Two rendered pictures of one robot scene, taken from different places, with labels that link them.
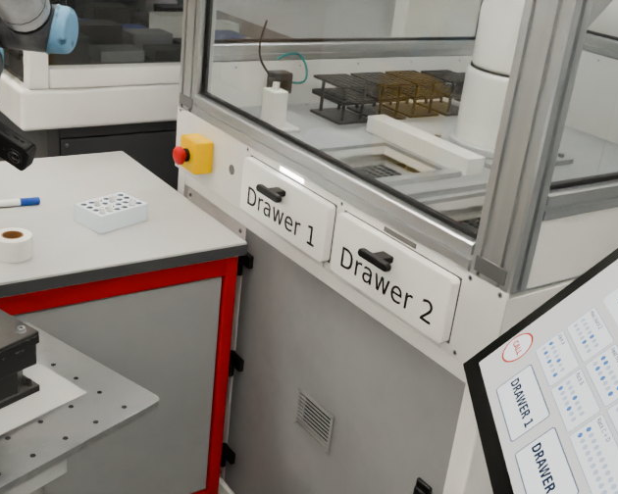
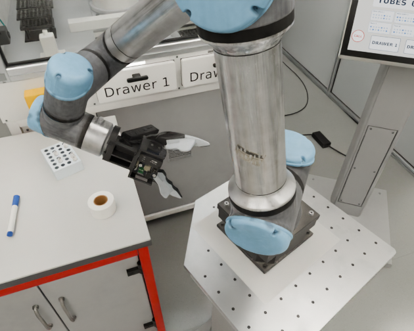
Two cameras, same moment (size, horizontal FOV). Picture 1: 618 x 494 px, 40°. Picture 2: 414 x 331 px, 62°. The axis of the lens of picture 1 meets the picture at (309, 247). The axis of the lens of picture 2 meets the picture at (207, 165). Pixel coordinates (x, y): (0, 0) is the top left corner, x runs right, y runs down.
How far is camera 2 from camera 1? 1.41 m
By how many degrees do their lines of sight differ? 62
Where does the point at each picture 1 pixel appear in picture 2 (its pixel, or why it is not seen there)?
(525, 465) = (411, 52)
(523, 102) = not seen: outside the picture
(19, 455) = (314, 201)
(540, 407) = (393, 40)
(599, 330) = (385, 12)
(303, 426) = (173, 159)
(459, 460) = not seen: hidden behind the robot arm
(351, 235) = (194, 65)
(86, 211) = (68, 167)
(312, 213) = (163, 71)
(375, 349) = (209, 102)
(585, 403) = (408, 28)
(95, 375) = not seen: hidden behind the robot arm
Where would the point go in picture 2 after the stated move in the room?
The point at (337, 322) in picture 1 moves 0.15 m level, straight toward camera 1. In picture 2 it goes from (183, 108) to (218, 115)
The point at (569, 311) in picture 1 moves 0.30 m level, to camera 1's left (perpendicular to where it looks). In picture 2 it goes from (363, 16) to (363, 54)
